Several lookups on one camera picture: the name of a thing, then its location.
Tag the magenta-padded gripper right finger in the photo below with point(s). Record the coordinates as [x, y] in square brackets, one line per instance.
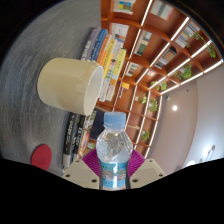
[148, 171]

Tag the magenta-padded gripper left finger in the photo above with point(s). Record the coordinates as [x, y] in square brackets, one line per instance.
[78, 173]

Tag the clear blue-capped water bottle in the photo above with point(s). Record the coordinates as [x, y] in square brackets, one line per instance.
[114, 150]

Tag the flat round red coaster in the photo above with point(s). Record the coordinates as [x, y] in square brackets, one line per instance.
[41, 157]

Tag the dark book stack, orange cover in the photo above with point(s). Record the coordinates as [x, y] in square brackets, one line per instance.
[75, 133]

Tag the branched ceiling lamp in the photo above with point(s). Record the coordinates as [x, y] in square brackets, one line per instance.
[206, 151]

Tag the recessed ceiling light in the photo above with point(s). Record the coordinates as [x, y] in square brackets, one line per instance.
[174, 107]

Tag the cream plastic cup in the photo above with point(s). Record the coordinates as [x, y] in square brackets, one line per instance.
[66, 83]

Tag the stack of pale colourful books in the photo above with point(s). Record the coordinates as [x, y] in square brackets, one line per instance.
[108, 56]

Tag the wooden wall shelf unit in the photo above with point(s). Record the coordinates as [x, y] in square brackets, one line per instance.
[146, 66]

